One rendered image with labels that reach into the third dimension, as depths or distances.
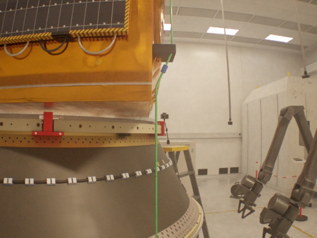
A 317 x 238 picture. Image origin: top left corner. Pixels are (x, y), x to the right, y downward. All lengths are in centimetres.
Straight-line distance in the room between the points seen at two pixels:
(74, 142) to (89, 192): 21
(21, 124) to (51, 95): 25
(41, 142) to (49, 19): 46
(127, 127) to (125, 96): 43
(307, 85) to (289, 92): 86
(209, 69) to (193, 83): 86
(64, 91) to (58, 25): 20
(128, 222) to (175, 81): 841
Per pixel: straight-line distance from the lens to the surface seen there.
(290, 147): 678
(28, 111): 99
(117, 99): 68
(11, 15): 85
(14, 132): 101
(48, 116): 92
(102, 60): 71
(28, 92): 77
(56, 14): 77
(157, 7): 82
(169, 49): 72
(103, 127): 101
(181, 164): 499
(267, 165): 135
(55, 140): 97
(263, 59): 1072
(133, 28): 74
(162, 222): 111
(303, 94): 715
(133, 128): 112
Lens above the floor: 166
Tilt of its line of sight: 4 degrees up
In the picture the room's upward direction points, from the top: straight up
